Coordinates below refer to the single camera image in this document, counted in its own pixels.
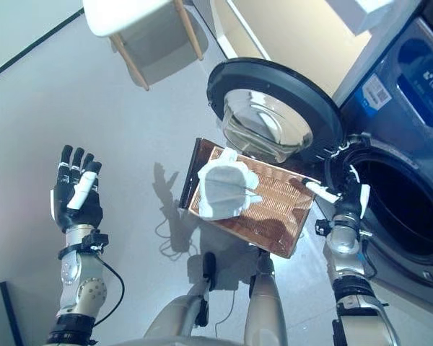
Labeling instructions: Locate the dark washing machine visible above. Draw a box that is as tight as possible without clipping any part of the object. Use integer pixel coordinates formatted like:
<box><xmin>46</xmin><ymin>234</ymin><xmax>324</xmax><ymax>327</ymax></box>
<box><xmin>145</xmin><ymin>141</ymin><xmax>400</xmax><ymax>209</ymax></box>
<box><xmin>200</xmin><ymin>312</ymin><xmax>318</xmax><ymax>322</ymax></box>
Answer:
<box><xmin>323</xmin><ymin>17</ymin><xmax>433</xmax><ymax>311</ymax></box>

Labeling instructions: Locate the black baseboard strip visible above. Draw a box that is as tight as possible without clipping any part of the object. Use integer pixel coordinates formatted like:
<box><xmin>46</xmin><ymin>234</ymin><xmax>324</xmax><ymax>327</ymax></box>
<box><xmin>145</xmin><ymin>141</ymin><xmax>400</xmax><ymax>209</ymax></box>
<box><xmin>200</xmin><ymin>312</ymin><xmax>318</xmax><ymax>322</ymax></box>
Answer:
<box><xmin>0</xmin><ymin>280</ymin><xmax>25</xmax><ymax>346</ymax></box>
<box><xmin>0</xmin><ymin>9</ymin><xmax>84</xmax><ymax>84</ymax></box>

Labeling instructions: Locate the left silver robot leg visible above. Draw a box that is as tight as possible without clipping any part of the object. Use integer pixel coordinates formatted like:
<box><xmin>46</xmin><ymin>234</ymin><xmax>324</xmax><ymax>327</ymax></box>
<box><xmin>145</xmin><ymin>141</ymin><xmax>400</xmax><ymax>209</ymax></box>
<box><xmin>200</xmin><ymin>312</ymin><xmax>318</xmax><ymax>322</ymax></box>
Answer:
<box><xmin>144</xmin><ymin>251</ymin><xmax>218</xmax><ymax>339</ymax></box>

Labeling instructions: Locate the grey robot torso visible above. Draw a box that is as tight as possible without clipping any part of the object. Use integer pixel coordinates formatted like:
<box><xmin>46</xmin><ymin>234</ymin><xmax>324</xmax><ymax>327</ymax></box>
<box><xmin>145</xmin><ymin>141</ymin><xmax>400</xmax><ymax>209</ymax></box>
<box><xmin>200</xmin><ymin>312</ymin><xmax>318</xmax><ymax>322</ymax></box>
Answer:
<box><xmin>122</xmin><ymin>334</ymin><xmax>250</xmax><ymax>346</ymax></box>

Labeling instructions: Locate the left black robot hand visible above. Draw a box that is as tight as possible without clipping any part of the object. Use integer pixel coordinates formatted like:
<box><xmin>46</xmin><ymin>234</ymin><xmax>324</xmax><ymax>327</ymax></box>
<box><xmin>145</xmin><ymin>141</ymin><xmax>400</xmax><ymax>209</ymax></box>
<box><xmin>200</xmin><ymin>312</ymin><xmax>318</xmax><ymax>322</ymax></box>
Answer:
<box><xmin>49</xmin><ymin>144</ymin><xmax>105</xmax><ymax>234</ymax></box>

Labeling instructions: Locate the thin black floor cable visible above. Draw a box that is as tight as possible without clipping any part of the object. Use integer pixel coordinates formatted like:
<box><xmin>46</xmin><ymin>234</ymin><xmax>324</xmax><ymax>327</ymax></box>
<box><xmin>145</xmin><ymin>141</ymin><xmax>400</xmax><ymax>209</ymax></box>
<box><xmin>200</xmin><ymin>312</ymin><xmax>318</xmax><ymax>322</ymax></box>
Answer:
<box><xmin>214</xmin><ymin>288</ymin><xmax>240</xmax><ymax>337</ymax></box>

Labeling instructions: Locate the right silver robot leg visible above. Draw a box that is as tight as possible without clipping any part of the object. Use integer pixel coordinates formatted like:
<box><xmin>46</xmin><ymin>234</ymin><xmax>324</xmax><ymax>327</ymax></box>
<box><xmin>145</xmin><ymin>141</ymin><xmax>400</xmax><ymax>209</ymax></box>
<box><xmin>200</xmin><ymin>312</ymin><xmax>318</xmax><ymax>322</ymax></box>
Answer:
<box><xmin>242</xmin><ymin>252</ymin><xmax>289</xmax><ymax>346</ymax></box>

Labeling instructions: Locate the wicker laundry basket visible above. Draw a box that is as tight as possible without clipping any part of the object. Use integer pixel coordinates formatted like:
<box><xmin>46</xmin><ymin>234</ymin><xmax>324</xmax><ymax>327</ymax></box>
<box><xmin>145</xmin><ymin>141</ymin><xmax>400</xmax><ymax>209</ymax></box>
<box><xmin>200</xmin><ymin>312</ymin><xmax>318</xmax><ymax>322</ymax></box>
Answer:
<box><xmin>186</xmin><ymin>145</ymin><xmax>319</xmax><ymax>260</ymax></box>

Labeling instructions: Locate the white garment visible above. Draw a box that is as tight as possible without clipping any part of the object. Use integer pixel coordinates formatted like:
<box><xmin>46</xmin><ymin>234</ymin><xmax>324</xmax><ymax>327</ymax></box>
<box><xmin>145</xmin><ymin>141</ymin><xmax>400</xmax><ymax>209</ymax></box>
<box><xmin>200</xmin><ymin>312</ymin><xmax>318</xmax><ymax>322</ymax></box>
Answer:
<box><xmin>197</xmin><ymin>146</ymin><xmax>264</xmax><ymax>222</ymax></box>

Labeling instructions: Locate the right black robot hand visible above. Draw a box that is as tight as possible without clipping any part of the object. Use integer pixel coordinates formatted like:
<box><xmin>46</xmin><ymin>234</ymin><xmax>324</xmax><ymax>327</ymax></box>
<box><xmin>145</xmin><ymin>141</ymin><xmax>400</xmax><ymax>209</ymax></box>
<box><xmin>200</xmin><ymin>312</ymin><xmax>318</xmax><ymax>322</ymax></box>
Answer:
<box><xmin>302</xmin><ymin>164</ymin><xmax>372</xmax><ymax>221</ymax></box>

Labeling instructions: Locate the white chair with wooden legs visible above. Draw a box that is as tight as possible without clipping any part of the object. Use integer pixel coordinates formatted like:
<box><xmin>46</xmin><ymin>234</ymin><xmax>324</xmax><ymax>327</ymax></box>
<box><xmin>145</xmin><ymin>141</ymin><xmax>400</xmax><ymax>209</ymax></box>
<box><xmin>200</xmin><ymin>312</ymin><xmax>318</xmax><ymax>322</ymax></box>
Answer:
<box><xmin>82</xmin><ymin>0</ymin><xmax>207</xmax><ymax>92</ymax></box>

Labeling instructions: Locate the silver robot leg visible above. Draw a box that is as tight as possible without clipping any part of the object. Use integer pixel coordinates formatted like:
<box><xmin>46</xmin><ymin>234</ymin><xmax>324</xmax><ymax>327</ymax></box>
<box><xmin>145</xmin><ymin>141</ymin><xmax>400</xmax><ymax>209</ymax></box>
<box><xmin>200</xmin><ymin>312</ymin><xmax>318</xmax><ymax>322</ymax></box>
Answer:
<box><xmin>242</xmin><ymin>252</ymin><xmax>289</xmax><ymax>346</ymax></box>
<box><xmin>144</xmin><ymin>251</ymin><xmax>218</xmax><ymax>339</ymax></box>

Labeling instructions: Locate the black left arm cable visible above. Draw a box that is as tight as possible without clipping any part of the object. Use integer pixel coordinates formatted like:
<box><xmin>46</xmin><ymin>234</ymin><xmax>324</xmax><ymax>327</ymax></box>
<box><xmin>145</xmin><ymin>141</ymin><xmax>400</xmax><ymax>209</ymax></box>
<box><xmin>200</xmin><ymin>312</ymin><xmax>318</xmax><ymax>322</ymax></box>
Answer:
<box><xmin>92</xmin><ymin>259</ymin><xmax>126</xmax><ymax>326</ymax></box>

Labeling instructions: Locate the round glass washing machine door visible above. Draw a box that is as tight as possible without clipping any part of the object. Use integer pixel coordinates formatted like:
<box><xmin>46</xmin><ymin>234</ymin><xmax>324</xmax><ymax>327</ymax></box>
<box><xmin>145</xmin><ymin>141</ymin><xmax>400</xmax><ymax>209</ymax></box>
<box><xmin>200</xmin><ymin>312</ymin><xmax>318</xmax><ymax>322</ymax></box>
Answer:
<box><xmin>206</xmin><ymin>57</ymin><xmax>345</xmax><ymax>164</ymax></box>

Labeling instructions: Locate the white counter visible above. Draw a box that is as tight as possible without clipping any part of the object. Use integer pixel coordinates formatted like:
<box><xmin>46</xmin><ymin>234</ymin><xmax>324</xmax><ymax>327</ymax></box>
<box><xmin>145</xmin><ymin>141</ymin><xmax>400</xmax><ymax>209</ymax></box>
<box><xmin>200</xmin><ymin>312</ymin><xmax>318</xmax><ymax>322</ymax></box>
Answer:
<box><xmin>209</xmin><ymin>0</ymin><xmax>395</xmax><ymax>63</ymax></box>

